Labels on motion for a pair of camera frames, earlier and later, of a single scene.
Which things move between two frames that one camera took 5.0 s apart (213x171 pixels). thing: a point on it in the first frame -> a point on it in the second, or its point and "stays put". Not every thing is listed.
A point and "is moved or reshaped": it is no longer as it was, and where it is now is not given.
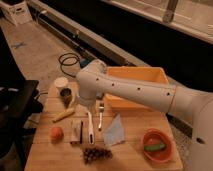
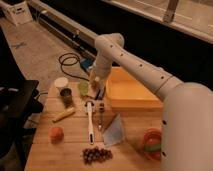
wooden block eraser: x=76 y=132 is moved or reshaped
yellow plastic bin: x=141 y=74 stays put
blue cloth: x=114 y=133 stays put
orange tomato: x=56 y=135 stays put
